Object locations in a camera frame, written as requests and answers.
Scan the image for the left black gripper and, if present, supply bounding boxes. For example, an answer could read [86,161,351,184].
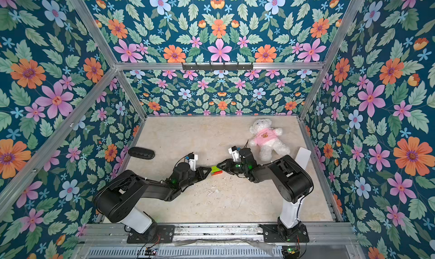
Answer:
[178,168,212,191]

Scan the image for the lime green lego brick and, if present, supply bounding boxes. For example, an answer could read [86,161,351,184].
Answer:
[211,166,221,173]

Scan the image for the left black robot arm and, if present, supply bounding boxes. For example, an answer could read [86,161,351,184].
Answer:
[94,162,212,234]

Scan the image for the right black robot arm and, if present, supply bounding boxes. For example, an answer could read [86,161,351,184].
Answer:
[216,148,314,243]

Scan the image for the white teddy bear pink shirt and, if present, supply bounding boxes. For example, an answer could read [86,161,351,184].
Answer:
[248,119,291,162]

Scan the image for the black oval case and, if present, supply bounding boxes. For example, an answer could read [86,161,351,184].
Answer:
[128,147,155,160]

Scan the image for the white rectangular box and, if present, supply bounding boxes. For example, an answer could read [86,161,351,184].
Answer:
[295,147,312,169]

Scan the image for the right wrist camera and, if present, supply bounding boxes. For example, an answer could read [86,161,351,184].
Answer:
[228,146,241,163]

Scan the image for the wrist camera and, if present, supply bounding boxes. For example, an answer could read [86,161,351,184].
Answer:
[228,146,241,163]
[185,152,198,171]

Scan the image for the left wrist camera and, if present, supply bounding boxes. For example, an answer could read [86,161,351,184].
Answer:
[185,152,198,171]

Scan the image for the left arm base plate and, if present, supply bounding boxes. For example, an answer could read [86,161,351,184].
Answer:
[127,224,176,244]

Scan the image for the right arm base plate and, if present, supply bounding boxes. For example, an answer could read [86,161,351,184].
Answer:
[259,222,310,243]

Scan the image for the black hook rail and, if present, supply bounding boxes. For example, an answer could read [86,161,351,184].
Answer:
[181,63,254,72]

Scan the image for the aluminium front rail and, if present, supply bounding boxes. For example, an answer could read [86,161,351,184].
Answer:
[72,222,366,259]

